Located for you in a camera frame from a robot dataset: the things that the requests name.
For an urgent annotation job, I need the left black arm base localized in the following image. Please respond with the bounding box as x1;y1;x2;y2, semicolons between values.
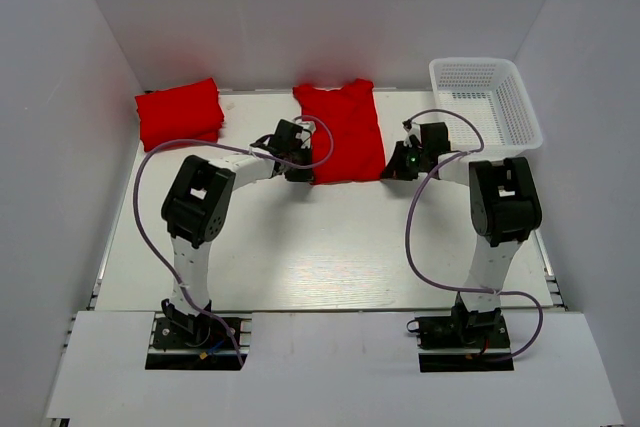
145;313;252;372

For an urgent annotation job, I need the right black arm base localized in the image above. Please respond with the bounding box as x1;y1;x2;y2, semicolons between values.
406;315;514;373

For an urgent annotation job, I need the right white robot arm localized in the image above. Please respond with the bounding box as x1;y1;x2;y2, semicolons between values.
381;120;542;346

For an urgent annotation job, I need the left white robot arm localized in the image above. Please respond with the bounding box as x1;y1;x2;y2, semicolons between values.
161;119;317;346

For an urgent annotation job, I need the folded red t shirt stack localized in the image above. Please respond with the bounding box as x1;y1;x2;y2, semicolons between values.
135;78;225;152

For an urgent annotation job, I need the white plastic basket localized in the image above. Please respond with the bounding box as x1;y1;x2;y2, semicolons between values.
429;57;543;158

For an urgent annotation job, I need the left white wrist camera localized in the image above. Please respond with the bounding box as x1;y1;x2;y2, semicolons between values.
295;120;316;142

